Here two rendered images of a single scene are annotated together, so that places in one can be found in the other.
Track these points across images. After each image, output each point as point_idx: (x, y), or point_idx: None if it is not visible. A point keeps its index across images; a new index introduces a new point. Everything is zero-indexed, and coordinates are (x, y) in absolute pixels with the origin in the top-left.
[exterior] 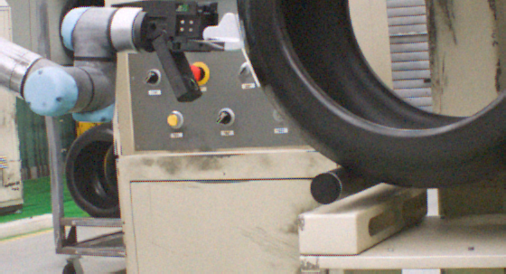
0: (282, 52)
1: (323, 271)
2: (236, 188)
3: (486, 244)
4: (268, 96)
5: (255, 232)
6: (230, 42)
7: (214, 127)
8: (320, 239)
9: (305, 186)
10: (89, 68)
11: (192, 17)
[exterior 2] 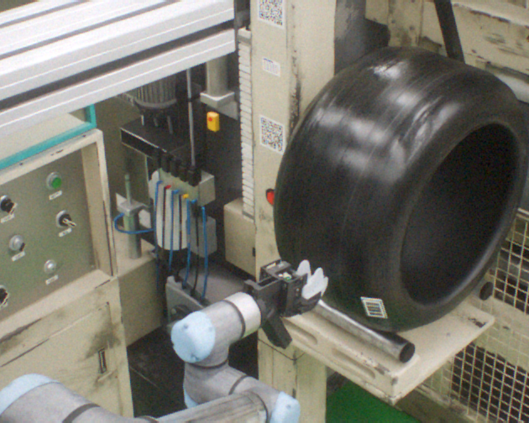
0: (402, 290)
1: (114, 371)
2: (38, 351)
3: (437, 324)
4: (372, 316)
5: (57, 376)
6: (322, 289)
7: None
8: (404, 382)
9: (97, 315)
10: (233, 369)
11: (297, 285)
